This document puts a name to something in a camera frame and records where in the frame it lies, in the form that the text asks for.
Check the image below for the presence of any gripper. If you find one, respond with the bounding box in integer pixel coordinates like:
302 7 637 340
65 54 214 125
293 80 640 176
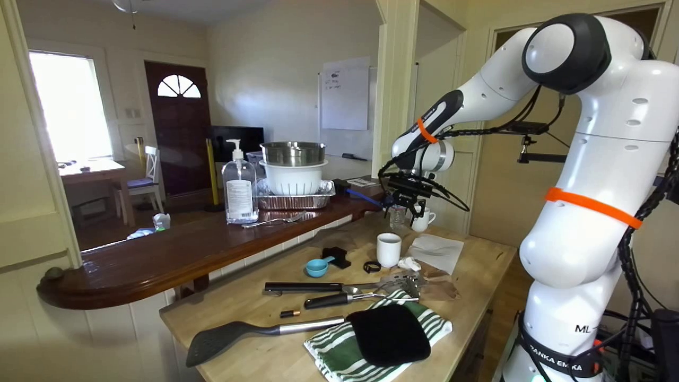
395 191 427 220

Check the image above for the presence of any white paper napkin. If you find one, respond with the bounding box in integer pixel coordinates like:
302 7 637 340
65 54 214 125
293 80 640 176
407 233 465 276

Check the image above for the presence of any white cup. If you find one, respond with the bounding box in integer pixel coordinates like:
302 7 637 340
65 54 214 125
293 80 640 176
377 233 402 268

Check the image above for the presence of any metal slotted turner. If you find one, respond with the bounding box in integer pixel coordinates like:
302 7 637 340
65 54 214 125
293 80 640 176
366 271 426 299

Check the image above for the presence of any brown paper piece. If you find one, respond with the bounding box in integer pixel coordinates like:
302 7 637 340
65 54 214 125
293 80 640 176
419 265 460 302

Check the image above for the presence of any small black block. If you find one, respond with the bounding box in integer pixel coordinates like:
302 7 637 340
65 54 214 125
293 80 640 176
321 247 352 270

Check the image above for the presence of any blue measuring scoop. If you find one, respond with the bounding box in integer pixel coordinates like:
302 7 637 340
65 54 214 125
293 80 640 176
306 256 336 278

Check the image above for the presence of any aluminium foil tray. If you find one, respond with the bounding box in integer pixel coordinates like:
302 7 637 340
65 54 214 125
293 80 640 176
256 179 336 211

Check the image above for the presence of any white colander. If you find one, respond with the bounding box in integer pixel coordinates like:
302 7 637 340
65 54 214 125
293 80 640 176
259 159 329 196

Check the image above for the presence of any black cloth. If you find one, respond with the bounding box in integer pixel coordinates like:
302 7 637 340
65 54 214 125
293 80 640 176
346 304 432 368

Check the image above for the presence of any whiteboard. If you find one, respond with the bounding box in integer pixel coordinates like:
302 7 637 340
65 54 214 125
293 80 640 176
318 57 375 161

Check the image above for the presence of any stainless steel bowl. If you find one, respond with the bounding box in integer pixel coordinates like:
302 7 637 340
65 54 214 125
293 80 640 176
260 141 327 167

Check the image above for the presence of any silver fork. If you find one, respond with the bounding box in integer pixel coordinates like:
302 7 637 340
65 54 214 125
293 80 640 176
241 211 309 229

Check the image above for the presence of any green striped kitchen towel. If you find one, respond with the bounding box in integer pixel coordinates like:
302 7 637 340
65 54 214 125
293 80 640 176
304 289 454 382

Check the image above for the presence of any hand sanitizer pump bottle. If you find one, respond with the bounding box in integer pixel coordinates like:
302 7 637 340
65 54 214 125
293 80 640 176
222 139 259 224

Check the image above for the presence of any black monitor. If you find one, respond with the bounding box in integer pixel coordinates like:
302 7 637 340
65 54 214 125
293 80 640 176
211 126 265 163

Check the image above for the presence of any yellow pole stand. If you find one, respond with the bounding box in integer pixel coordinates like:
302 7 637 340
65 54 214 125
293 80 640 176
205 138 225 213

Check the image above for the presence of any dark red door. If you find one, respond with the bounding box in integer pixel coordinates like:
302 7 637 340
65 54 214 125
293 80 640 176
144 60 212 198

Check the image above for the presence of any white chair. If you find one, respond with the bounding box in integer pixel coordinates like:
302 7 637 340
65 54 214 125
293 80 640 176
114 146 164 214

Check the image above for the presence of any wooden table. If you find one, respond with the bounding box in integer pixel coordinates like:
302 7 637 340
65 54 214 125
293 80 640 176
58 158 136 228

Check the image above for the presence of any ceiling lamp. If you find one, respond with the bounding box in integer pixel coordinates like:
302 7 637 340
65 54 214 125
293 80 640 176
111 0 141 30

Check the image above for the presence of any window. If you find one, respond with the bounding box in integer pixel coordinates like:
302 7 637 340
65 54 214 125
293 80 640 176
29 51 114 163

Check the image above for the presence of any white mug with handle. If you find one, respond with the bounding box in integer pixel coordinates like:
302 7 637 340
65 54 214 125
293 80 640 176
411 207 437 233

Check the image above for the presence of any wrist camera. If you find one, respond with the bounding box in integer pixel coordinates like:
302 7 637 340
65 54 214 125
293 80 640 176
387 175 434 195

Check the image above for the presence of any blue cable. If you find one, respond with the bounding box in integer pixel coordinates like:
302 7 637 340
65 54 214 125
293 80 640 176
347 188 394 209

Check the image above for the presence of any black handled metal utensil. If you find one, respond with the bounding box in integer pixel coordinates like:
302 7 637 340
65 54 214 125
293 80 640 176
304 291 420 310

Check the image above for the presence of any camera on mount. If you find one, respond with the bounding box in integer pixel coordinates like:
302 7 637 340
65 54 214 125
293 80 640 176
504 120 569 164

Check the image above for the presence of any black handled knife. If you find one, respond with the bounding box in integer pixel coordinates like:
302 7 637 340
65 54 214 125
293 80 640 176
264 282 372 296

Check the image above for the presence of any black spatula with steel handle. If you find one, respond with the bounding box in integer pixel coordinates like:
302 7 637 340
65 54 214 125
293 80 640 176
186 317 346 368

